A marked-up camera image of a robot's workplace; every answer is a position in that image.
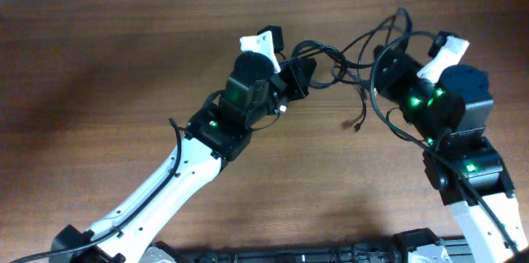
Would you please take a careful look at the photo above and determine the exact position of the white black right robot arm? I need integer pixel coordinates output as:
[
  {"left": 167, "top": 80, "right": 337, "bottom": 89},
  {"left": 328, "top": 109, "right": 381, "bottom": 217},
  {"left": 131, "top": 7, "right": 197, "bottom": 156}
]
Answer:
[{"left": 370, "top": 36, "right": 528, "bottom": 262}]

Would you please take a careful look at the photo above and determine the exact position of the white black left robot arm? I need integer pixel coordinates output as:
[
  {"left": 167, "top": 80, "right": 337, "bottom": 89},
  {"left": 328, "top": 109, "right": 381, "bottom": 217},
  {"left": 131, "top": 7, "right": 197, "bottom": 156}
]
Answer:
[{"left": 50, "top": 52, "right": 317, "bottom": 262}]

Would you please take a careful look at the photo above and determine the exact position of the black right camera cable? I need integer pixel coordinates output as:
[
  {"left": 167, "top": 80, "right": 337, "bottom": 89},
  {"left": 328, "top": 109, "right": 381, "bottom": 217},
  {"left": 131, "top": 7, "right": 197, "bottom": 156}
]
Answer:
[{"left": 369, "top": 31, "right": 520, "bottom": 256}]

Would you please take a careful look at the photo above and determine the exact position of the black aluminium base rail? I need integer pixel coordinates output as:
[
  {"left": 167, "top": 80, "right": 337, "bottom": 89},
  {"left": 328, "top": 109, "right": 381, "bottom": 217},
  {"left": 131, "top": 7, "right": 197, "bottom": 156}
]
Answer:
[{"left": 144, "top": 227, "right": 472, "bottom": 263}]

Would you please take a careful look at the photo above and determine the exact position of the thin black USB cable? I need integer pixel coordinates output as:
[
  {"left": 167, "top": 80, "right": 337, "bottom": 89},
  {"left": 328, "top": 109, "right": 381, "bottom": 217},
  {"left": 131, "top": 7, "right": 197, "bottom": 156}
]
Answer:
[{"left": 342, "top": 6, "right": 414, "bottom": 133}]

